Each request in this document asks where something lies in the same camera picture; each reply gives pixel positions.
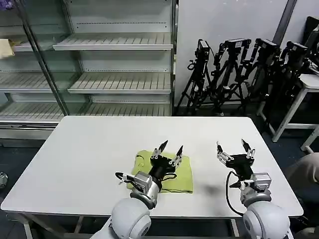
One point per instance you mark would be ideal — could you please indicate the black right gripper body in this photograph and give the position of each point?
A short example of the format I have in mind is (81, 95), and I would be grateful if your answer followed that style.
(240, 163)

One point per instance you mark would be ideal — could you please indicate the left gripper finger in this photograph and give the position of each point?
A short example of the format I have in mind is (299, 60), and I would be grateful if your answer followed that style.
(157, 152)
(177, 157)

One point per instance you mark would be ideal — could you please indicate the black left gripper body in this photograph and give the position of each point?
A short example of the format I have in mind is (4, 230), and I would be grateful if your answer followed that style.
(162, 165)

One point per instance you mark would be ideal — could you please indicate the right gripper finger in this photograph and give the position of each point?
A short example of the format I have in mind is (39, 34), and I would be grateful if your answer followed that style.
(250, 153)
(223, 156)

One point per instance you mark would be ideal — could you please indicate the yellow-green shirt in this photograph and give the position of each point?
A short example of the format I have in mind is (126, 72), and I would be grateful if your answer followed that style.
(184, 179)

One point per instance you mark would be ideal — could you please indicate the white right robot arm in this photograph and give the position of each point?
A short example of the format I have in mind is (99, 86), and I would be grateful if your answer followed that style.
(264, 219)

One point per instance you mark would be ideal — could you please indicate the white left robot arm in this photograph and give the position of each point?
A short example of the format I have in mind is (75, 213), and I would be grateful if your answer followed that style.
(132, 219)

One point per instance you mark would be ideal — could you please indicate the person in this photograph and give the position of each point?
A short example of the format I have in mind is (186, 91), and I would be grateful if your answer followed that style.
(306, 171)

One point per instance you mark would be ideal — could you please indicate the white work table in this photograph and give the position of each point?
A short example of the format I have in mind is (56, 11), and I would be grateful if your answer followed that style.
(87, 149)

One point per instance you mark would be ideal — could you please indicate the small white side table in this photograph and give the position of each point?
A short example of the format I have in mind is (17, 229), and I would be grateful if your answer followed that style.
(311, 83)

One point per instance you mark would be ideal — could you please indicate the white empty shelf unit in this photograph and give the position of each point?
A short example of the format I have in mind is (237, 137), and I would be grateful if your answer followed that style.
(119, 42)

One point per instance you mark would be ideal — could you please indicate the black monitor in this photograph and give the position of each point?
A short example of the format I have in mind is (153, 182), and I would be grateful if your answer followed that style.
(313, 37)

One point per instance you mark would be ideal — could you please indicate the glass-fronted shelf cabinet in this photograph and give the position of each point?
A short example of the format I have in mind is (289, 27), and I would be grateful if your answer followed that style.
(27, 79)

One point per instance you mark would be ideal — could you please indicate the grey round floor object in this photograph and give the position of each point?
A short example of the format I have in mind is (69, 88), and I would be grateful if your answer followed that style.
(2, 179)

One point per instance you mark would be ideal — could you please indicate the purple item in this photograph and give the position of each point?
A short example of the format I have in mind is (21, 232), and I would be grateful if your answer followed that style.
(4, 4)

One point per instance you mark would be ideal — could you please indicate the black tripod with camera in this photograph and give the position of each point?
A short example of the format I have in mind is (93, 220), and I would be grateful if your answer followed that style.
(266, 48)
(203, 53)
(295, 53)
(233, 64)

